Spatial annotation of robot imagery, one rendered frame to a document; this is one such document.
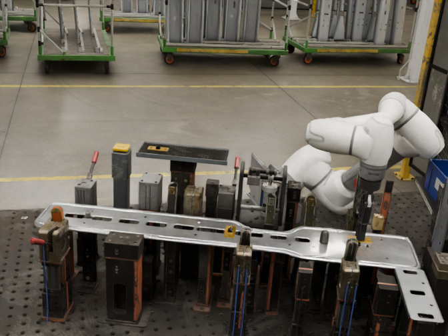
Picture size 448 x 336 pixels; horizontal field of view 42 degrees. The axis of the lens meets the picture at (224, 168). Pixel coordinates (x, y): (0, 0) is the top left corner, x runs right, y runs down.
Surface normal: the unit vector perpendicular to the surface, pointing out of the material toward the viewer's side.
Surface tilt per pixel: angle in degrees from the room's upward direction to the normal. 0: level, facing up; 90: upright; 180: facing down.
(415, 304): 0
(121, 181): 90
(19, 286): 0
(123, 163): 90
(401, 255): 0
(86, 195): 90
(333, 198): 107
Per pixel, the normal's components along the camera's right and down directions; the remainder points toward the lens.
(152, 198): -0.10, 0.38
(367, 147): -0.44, 0.31
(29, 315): 0.07, -0.92
